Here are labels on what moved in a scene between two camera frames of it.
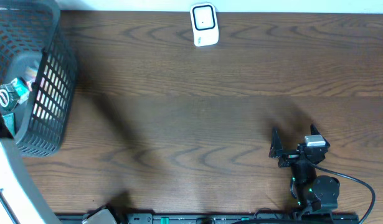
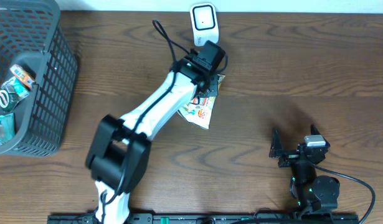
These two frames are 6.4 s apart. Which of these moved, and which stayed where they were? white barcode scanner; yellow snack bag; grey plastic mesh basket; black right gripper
Moved: yellow snack bag
Stayed: grey plastic mesh basket; white barcode scanner; black right gripper
